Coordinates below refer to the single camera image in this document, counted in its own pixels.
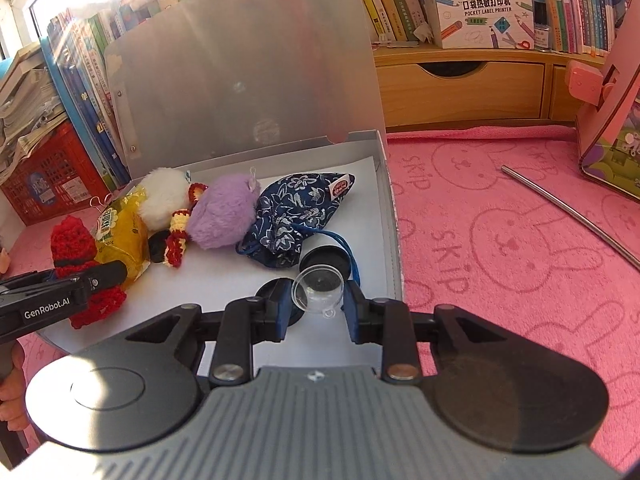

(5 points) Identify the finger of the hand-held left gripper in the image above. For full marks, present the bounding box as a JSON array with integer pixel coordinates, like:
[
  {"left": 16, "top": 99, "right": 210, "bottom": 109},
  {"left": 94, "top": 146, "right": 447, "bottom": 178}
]
[
  {"left": 82, "top": 260, "right": 128, "bottom": 293},
  {"left": 0, "top": 258, "right": 97, "bottom": 286}
]

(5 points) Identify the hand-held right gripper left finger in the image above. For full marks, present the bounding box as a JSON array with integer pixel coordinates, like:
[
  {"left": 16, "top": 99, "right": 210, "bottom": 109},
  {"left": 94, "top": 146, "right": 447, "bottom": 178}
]
[{"left": 125, "top": 279, "right": 296, "bottom": 387}]

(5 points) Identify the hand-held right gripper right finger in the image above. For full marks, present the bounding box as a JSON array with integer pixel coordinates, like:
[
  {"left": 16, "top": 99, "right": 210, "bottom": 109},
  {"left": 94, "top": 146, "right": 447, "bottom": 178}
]
[{"left": 342, "top": 281, "right": 501, "bottom": 386}]

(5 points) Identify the black round lid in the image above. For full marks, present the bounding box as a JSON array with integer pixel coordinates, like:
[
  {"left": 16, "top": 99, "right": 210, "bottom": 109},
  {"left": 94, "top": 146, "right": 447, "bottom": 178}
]
[
  {"left": 299, "top": 245, "right": 351, "bottom": 281},
  {"left": 255, "top": 277, "right": 306, "bottom": 328}
]

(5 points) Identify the red knitted pouch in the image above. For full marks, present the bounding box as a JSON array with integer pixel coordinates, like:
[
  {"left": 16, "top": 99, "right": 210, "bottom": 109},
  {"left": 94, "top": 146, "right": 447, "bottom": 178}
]
[{"left": 50, "top": 215, "right": 128, "bottom": 330}]

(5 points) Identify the yellow plastic snack bag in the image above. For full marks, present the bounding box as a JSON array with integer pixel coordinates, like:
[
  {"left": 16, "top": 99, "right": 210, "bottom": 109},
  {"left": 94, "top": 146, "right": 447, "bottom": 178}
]
[{"left": 92, "top": 185, "right": 151, "bottom": 288}]

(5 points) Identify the red yellow crochet toy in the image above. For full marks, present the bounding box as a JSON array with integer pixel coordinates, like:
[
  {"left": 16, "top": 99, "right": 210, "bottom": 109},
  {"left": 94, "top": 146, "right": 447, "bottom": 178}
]
[{"left": 164, "top": 182, "right": 208, "bottom": 268}]

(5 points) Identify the white fluffy plush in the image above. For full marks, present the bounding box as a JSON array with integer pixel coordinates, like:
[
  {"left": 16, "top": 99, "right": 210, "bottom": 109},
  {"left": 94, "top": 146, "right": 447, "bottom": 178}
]
[{"left": 136, "top": 167, "right": 193, "bottom": 228}]

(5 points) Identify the blue floral drawstring pouch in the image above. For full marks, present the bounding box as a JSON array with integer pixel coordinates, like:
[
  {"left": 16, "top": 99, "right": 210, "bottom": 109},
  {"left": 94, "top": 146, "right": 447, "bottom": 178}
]
[{"left": 235, "top": 171, "right": 363, "bottom": 286}]

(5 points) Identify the purple fluffy plush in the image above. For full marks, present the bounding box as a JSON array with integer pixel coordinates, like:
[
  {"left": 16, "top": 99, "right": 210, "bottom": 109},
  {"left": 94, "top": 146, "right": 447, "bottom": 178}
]
[{"left": 189, "top": 172, "right": 263, "bottom": 251}]

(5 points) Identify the silver cardboard box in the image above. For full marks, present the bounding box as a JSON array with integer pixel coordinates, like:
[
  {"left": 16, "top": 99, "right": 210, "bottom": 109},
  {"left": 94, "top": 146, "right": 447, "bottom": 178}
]
[{"left": 10, "top": 0, "right": 405, "bottom": 361}]

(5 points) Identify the person's left hand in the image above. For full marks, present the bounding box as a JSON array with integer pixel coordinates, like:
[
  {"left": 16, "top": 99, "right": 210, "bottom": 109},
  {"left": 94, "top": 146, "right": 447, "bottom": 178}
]
[{"left": 0, "top": 342, "right": 28, "bottom": 431}]

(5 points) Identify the red plastic crate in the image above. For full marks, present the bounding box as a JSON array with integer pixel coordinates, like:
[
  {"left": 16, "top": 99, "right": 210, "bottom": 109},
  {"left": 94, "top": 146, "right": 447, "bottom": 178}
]
[{"left": 0, "top": 120, "right": 118, "bottom": 228}]

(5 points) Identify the row of blue books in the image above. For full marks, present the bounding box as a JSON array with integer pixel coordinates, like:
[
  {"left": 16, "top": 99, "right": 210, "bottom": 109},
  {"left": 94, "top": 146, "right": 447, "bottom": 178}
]
[{"left": 47, "top": 0, "right": 133, "bottom": 193}]

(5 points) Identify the pink rabbit print towel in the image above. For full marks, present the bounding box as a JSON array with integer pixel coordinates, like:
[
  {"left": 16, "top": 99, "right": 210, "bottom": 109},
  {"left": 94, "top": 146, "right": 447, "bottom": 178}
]
[{"left": 0, "top": 127, "right": 640, "bottom": 471}]

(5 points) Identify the stack of worn books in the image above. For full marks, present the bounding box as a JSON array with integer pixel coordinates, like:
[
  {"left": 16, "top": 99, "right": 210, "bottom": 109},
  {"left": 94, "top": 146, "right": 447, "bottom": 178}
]
[{"left": 0, "top": 42, "right": 68, "bottom": 181}]

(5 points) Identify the thin metal rod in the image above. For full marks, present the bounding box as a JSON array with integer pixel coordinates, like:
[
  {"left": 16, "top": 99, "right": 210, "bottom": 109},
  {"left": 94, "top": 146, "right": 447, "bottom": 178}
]
[{"left": 501, "top": 164, "right": 640, "bottom": 263}]

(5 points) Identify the wooden drawer organizer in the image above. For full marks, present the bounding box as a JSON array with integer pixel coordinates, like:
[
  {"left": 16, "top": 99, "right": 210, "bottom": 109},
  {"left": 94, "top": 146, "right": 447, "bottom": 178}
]
[{"left": 372, "top": 42, "right": 608, "bottom": 128}]

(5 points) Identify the pink triangular printed case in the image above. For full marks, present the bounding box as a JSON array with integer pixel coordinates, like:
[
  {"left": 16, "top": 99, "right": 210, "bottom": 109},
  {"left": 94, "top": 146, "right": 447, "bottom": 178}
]
[{"left": 565, "top": 0, "right": 640, "bottom": 193}]

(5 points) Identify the white pencil print box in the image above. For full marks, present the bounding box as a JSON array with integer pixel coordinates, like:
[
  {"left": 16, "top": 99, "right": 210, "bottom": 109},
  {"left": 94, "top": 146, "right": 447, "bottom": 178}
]
[{"left": 419, "top": 0, "right": 536, "bottom": 51}]

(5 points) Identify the small glass bottle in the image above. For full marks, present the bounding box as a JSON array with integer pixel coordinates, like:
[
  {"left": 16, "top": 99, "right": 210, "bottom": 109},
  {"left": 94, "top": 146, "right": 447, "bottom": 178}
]
[{"left": 531, "top": 0, "right": 553, "bottom": 52}]

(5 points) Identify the row of colourful books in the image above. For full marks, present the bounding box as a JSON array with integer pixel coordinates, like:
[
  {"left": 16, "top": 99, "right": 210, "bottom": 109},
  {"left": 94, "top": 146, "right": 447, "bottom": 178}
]
[{"left": 350, "top": 0, "right": 640, "bottom": 56}]

